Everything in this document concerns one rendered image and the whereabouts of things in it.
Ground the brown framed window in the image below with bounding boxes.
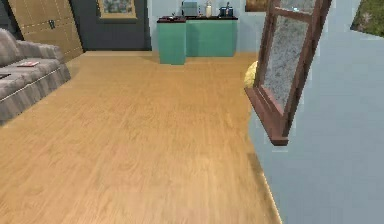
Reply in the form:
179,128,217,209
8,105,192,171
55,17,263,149
244,0,333,147

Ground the teal counter with dark top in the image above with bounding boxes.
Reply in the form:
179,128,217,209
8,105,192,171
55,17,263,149
156,15,239,66

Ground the grey toaster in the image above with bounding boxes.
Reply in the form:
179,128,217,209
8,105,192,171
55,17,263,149
181,1,200,18

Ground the grey striped sofa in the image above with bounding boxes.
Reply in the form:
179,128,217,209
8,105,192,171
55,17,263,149
0,27,72,126

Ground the brown framed picture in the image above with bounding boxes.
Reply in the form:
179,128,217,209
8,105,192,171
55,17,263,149
245,0,269,13

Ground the tan wooden room door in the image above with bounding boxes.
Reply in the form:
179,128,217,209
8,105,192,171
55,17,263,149
7,0,84,63

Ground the gold framed picture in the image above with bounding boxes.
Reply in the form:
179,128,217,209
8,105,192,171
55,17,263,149
96,0,138,20

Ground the yellow round object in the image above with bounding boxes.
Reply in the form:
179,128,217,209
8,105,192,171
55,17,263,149
243,60,259,89

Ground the red book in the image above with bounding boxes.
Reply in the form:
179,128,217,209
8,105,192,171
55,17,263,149
17,60,41,68

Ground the green framed picture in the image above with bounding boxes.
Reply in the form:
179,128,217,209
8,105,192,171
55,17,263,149
350,0,384,38

